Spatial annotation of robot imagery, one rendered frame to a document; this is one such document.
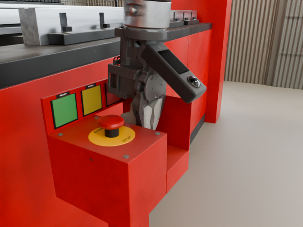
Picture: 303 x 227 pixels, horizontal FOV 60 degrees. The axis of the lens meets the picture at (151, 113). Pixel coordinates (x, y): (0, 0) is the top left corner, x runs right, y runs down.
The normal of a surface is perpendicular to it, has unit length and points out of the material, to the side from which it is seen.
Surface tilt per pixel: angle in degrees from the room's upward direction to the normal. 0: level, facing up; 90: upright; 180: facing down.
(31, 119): 90
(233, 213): 0
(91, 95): 90
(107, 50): 90
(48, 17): 90
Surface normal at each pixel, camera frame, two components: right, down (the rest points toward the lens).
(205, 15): -0.39, 0.33
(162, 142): 0.85, 0.19
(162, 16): 0.63, 0.36
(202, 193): 0.00, -0.93
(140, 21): -0.20, 0.40
